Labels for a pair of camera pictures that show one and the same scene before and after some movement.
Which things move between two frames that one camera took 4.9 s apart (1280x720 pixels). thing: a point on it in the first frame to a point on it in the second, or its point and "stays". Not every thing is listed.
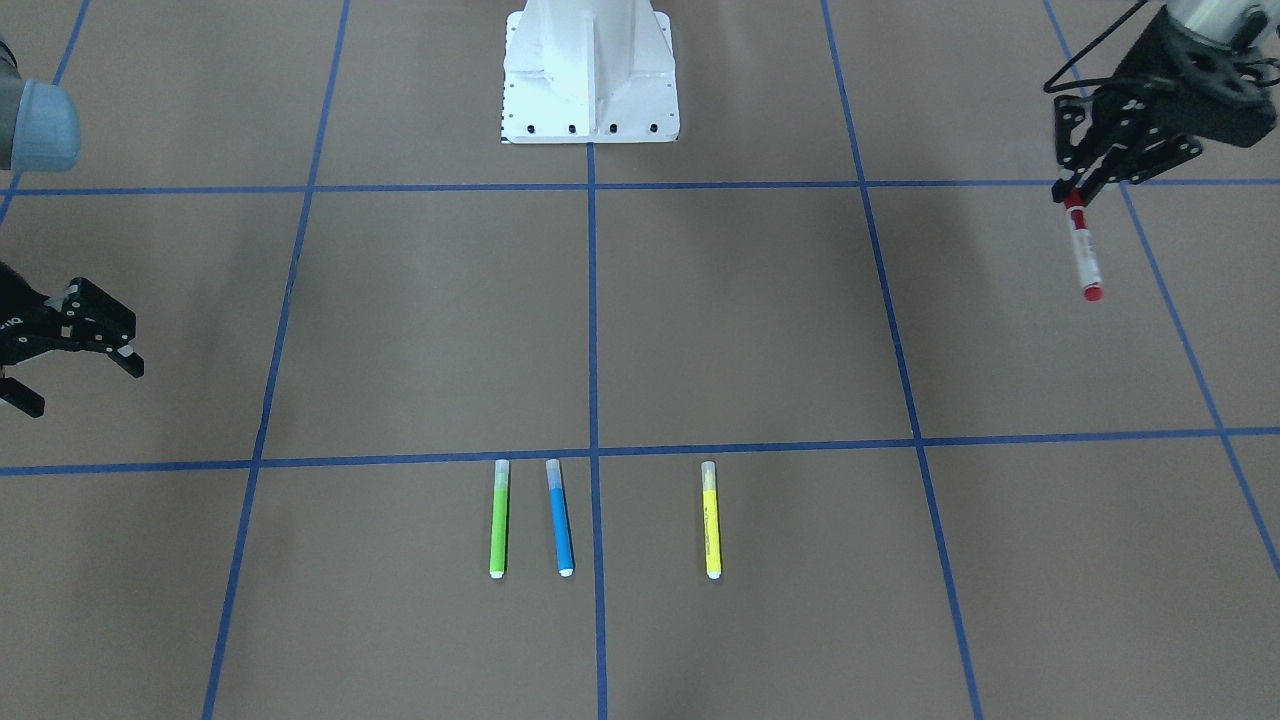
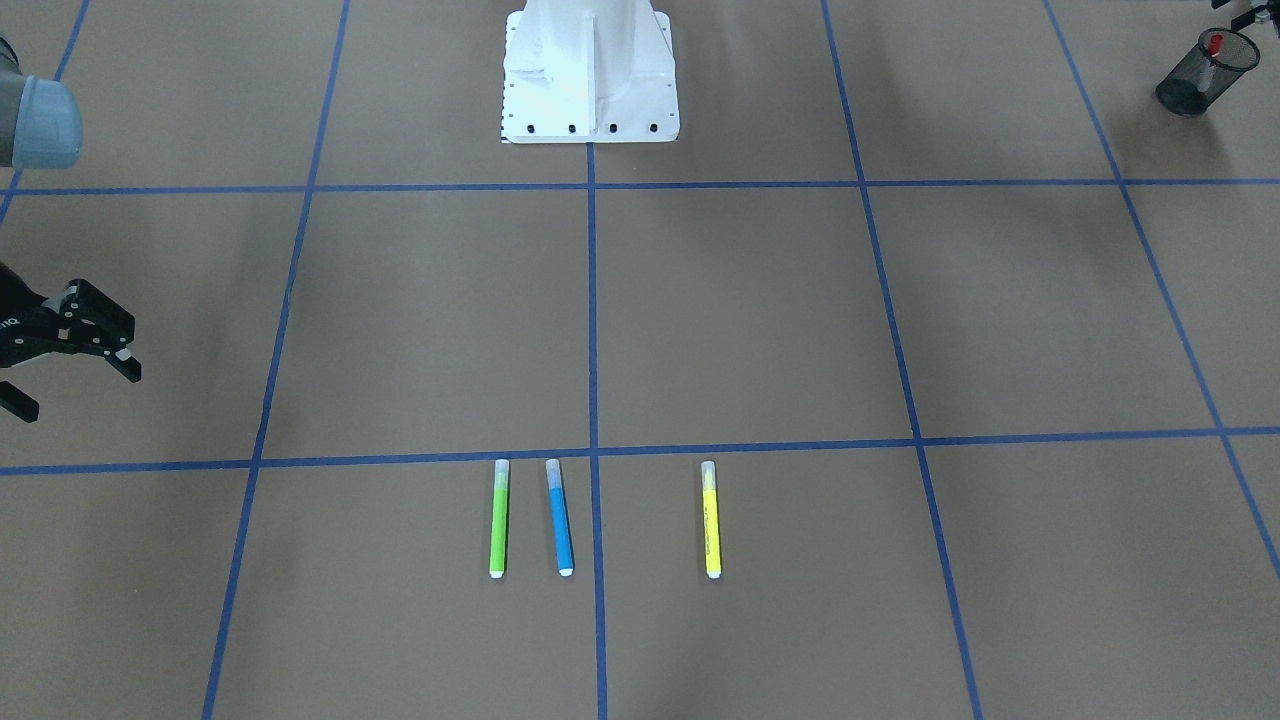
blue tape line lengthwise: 597,443 stays
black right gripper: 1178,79 to 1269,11
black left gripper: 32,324 stays
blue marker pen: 560,517 stays
